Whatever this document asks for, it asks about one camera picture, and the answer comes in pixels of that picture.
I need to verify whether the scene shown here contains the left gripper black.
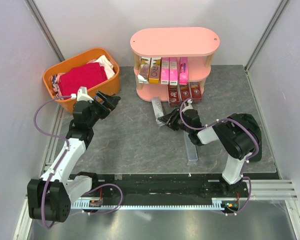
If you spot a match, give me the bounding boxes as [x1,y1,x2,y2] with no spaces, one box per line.
[87,90,120,128]

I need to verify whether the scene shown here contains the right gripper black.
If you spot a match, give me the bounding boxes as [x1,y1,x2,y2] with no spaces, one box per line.
[158,106,192,134]

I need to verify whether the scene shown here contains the silver toothpaste box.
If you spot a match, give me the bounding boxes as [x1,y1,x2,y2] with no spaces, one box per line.
[184,132,199,164]
[151,96,165,127]

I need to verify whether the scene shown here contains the red 3D toothpaste box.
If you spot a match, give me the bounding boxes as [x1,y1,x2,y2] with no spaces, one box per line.
[189,82,203,103]
[168,85,180,107]

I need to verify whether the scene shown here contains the dark red toothpaste box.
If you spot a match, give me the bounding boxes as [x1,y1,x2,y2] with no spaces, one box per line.
[178,84,192,104]

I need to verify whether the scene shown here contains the orange R.O toothpaste box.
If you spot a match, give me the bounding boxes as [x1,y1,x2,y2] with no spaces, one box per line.
[148,57,161,84]

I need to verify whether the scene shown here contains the pink toothpaste box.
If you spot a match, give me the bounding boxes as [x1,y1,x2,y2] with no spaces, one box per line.
[169,57,178,86]
[179,57,189,85]
[160,57,170,85]

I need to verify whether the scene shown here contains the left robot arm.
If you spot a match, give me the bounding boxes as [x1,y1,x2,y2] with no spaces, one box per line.
[27,87,121,229]

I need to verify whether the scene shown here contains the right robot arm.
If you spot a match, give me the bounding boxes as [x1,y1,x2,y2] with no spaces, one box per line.
[158,107,262,197]

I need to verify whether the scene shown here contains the pink three-tier shelf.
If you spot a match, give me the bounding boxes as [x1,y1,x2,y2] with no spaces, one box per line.
[130,27,220,102]

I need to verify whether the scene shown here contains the orange plastic basket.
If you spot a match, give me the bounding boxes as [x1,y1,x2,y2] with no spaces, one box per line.
[42,47,121,116]

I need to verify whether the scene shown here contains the red folded cloth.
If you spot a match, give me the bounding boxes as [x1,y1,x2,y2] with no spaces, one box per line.
[58,62,108,96]

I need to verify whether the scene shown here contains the white and patterned cloths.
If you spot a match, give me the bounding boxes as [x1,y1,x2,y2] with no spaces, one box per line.
[49,54,115,98]

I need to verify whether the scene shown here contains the dark green baseball cap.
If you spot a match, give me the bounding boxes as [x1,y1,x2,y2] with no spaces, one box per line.
[236,113,262,163]

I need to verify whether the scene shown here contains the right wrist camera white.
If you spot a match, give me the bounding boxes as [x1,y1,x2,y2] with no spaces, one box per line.
[182,98,193,112]

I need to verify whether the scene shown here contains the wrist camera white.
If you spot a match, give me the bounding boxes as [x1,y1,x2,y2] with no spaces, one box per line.
[70,86,94,102]
[182,98,193,112]

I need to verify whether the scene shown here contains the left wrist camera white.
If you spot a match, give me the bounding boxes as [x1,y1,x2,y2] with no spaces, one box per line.
[70,86,94,102]

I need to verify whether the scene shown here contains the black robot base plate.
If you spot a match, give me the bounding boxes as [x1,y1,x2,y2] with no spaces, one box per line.
[84,173,249,205]

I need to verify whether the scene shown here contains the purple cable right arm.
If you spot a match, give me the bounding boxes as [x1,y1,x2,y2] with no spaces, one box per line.
[179,97,260,217]

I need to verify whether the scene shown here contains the grey slotted cable duct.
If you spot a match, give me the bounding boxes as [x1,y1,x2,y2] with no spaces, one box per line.
[70,197,239,211]

